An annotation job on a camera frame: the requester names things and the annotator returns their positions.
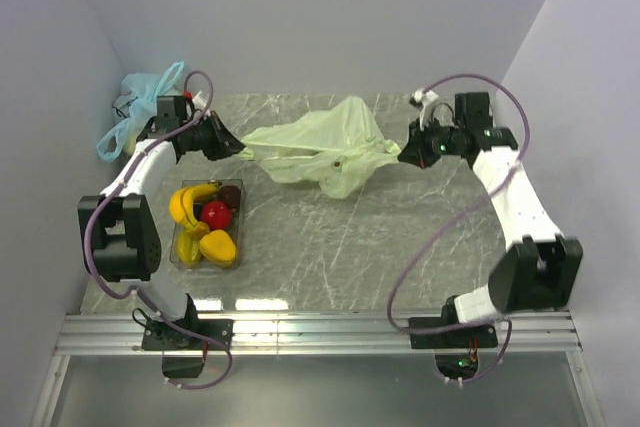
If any yellow fake bell pepper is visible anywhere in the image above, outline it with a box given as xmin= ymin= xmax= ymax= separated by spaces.
xmin=199 ymin=230 xmax=237 ymax=266

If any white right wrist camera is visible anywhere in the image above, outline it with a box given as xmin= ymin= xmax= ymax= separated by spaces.
xmin=409 ymin=89 xmax=439 ymax=124

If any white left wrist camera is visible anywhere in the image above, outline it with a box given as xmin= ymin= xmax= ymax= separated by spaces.
xmin=183 ymin=91 xmax=210 ymax=111

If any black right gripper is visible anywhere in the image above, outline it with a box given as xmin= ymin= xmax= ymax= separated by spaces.
xmin=401 ymin=114 xmax=466 ymax=170

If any yellow fake banana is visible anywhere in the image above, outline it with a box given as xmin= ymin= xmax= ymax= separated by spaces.
xmin=169 ymin=183 xmax=219 ymax=227

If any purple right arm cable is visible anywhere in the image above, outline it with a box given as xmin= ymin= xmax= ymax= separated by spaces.
xmin=387 ymin=72 xmax=531 ymax=384

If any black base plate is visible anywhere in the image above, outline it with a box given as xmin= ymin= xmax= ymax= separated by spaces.
xmin=141 ymin=317 xmax=235 ymax=351
xmin=410 ymin=324 xmax=498 ymax=350

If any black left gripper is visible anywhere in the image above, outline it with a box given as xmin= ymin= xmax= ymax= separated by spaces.
xmin=180 ymin=111 xmax=247 ymax=162

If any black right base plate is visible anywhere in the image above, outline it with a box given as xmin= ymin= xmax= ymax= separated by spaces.
xmin=410 ymin=324 xmax=498 ymax=350

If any dark red fake fruit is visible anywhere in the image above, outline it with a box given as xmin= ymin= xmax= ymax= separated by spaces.
xmin=217 ymin=185 xmax=242 ymax=211

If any blue plastic bag with fruits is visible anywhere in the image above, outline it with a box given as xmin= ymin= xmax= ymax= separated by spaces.
xmin=96 ymin=62 xmax=184 ymax=163

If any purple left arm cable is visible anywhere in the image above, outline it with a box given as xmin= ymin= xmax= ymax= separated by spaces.
xmin=82 ymin=69 xmax=235 ymax=392

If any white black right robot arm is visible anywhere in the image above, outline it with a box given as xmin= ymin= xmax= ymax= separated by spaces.
xmin=398 ymin=92 xmax=583 ymax=347

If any yellow fake star fruit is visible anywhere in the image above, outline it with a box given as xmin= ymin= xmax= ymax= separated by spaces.
xmin=176 ymin=230 xmax=202 ymax=266

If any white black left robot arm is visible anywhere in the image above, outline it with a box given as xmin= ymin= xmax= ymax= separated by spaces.
xmin=77 ymin=94 xmax=244 ymax=349

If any aluminium mounting rail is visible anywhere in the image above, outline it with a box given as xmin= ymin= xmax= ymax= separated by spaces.
xmin=31 ymin=311 xmax=606 ymax=426

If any clear plastic tray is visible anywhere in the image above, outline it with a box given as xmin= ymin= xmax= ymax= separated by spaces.
xmin=170 ymin=179 xmax=245 ymax=269

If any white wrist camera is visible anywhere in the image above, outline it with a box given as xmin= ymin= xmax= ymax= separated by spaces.
xmin=183 ymin=91 xmax=210 ymax=111
xmin=409 ymin=89 xmax=439 ymax=124

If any pale green plastic bag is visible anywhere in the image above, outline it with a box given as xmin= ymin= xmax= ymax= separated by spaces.
xmin=238 ymin=96 xmax=401 ymax=199

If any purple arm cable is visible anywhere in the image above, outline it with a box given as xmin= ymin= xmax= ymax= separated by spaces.
xmin=387 ymin=72 xmax=531 ymax=384
xmin=82 ymin=69 xmax=235 ymax=392

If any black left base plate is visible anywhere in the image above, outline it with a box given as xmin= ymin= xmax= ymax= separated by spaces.
xmin=141 ymin=317 xmax=235 ymax=351

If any red fake apple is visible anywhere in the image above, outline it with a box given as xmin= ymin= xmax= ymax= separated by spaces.
xmin=200 ymin=200 xmax=233 ymax=231

